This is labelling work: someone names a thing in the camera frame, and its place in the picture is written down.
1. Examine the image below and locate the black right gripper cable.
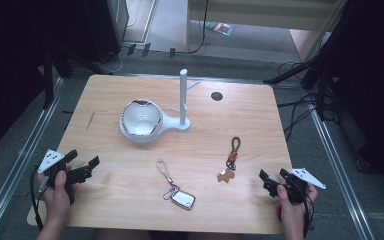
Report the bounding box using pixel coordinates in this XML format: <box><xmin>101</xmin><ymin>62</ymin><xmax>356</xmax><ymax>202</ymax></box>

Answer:
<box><xmin>300</xmin><ymin>188</ymin><xmax>316</xmax><ymax>240</ymax></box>

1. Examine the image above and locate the white ceramic bowl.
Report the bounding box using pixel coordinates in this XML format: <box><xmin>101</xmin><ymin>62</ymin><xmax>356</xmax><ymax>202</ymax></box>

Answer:
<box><xmin>121</xmin><ymin>99</ymin><xmax>164</xmax><ymax>137</ymax></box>

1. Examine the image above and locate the person's left hand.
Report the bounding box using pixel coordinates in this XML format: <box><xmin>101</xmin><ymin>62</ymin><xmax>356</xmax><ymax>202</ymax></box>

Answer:
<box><xmin>36</xmin><ymin>169</ymin><xmax>79</xmax><ymax>225</ymax></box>

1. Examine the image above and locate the white key fob keychain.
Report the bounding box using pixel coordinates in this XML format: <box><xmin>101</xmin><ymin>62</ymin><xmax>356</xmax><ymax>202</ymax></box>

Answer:
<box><xmin>156</xmin><ymin>158</ymin><xmax>197</xmax><ymax>211</ymax></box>

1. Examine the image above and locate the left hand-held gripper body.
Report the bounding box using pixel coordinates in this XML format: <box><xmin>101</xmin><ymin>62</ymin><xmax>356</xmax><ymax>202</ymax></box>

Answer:
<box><xmin>37</xmin><ymin>148</ymin><xmax>81</xmax><ymax>205</ymax></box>

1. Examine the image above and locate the white key rack stand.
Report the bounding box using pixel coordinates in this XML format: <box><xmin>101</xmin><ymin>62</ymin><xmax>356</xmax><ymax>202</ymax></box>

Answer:
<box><xmin>119</xmin><ymin>68</ymin><xmax>202</xmax><ymax>145</ymax></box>

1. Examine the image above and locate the white floor cable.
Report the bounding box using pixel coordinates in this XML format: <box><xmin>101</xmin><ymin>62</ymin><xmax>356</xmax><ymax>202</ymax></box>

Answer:
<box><xmin>96</xmin><ymin>48</ymin><xmax>129</xmax><ymax>75</ymax></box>

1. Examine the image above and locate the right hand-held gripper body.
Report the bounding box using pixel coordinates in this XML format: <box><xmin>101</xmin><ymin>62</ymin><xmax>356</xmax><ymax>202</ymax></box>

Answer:
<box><xmin>279</xmin><ymin>167</ymin><xmax>327</xmax><ymax>205</ymax></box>

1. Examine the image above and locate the black floor cable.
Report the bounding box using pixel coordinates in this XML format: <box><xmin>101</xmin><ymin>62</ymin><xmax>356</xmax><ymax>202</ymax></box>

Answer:
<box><xmin>275</xmin><ymin>61</ymin><xmax>318</xmax><ymax>142</ymax></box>

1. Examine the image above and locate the black metal stand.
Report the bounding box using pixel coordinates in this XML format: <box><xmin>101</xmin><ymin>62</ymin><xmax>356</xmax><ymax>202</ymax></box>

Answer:
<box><xmin>42</xmin><ymin>46</ymin><xmax>76</xmax><ymax>110</ymax></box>

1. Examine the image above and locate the light wooden furniture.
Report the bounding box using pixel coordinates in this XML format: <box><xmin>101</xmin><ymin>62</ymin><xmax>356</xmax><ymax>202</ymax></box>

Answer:
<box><xmin>185</xmin><ymin>0</ymin><xmax>348</xmax><ymax>63</ymax></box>

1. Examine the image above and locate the black cabinet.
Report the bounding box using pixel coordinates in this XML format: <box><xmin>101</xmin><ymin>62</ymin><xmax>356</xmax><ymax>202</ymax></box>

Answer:
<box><xmin>81</xmin><ymin>0</ymin><xmax>130</xmax><ymax>65</ymax></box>

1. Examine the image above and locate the black hanging cable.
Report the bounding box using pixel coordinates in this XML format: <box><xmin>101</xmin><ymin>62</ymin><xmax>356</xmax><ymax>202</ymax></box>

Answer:
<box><xmin>174</xmin><ymin>0</ymin><xmax>212</xmax><ymax>55</ymax></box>

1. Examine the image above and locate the brown bear keychain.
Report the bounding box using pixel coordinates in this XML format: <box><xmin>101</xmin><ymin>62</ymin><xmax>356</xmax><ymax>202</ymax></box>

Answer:
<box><xmin>216</xmin><ymin>136</ymin><xmax>242</xmax><ymax>184</ymax></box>

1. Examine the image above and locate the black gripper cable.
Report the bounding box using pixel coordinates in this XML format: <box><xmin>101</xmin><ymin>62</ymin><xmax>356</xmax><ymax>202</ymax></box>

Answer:
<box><xmin>300</xmin><ymin>188</ymin><xmax>316</xmax><ymax>240</ymax></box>
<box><xmin>29</xmin><ymin>165</ymin><xmax>46</xmax><ymax>232</ymax></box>

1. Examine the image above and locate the aluminium floor rail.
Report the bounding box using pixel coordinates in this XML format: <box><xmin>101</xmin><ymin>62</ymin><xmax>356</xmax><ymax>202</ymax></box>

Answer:
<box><xmin>0</xmin><ymin>77</ymin><xmax>65</xmax><ymax>240</ymax></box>
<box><xmin>304</xmin><ymin>86</ymin><xmax>377</xmax><ymax>240</ymax></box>

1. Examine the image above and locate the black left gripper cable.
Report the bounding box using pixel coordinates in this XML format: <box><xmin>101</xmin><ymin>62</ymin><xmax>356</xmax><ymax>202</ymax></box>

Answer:
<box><xmin>29</xmin><ymin>165</ymin><xmax>46</xmax><ymax>232</ymax></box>

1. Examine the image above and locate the black tripod stand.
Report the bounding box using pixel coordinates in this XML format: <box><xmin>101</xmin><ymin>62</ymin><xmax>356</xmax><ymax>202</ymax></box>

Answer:
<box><xmin>263</xmin><ymin>0</ymin><xmax>351</xmax><ymax>121</ymax></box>

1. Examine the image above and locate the person's right hand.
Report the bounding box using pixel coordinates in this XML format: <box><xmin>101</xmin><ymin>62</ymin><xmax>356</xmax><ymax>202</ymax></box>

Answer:
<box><xmin>275</xmin><ymin>183</ymin><xmax>319</xmax><ymax>232</ymax></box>

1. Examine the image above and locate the colourful packet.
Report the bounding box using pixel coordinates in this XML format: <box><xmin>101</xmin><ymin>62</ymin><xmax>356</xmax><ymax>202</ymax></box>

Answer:
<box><xmin>205</xmin><ymin>21</ymin><xmax>234</xmax><ymax>36</ymax></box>

